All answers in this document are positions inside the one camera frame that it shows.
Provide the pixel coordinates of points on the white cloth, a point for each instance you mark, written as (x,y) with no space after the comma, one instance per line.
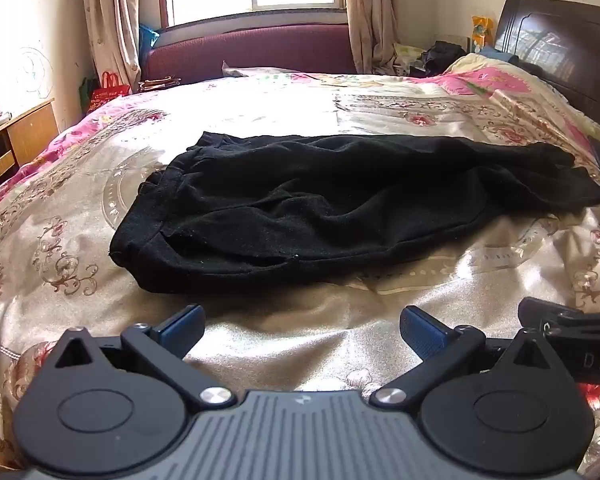
(235,69)

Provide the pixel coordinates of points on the red paper bag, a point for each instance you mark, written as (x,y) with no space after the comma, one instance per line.
(109,94)

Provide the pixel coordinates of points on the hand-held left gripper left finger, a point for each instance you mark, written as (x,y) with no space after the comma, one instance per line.
(185,324)

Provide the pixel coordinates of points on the blue pillow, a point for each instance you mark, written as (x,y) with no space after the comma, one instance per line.
(497,55)

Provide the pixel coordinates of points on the black pants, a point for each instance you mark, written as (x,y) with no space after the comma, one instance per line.
(300,210)

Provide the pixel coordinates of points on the wooden cabinet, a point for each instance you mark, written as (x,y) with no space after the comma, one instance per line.
(27,130)

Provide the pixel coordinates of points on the green bag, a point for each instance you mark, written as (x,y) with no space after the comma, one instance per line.
(85,95)

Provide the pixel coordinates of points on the maroon upholstered sofa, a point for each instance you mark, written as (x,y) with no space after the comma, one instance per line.
(250,47)

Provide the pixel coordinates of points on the beige patterned curtain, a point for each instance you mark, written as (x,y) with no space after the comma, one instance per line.
(112,20)
(367,15)

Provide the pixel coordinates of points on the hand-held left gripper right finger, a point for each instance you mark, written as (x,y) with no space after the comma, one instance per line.
(421,332)

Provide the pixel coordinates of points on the light patterned cloth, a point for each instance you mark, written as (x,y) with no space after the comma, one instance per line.
(407,55)

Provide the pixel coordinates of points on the orange yellow packet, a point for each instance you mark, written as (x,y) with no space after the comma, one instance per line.
(481,32)

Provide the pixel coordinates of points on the dark wooden headboard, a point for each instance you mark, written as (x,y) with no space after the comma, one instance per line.
(565,45)

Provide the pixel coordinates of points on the dark clothing pile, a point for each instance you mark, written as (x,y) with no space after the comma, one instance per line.
(442,57)

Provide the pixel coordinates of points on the gold brown handbag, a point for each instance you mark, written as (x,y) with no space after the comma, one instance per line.
(159,82)

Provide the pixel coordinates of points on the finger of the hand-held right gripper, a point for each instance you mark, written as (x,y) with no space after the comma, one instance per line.
(532,311)

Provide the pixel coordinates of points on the floral satin bedspread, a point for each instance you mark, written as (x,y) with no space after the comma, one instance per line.
(70,220)

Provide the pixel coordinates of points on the blue plastic bag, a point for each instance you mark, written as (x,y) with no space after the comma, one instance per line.
(147,40)

